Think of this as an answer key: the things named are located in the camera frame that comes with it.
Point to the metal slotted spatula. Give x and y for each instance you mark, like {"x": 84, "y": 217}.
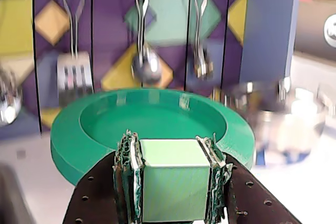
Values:
{"x": 74, "y": 77}

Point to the green round plate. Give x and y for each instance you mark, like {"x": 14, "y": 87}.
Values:
{"x": 105, "y": 119}

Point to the metal ladle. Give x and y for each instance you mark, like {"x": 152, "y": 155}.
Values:
{"x": 147, "y": 66}

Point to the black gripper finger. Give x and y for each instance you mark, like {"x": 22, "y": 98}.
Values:
{"x": 99, "y": 197}
{"x": 249, "y": 203}

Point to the silver pot with lid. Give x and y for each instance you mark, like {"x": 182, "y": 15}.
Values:
{"x": 288, "y": 129}

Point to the metal spoon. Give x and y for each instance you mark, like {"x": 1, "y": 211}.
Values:
{"x": 9, "y": 103}

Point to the black Dell monitor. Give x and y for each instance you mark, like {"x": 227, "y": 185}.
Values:
{"x": 315, "y": 9}

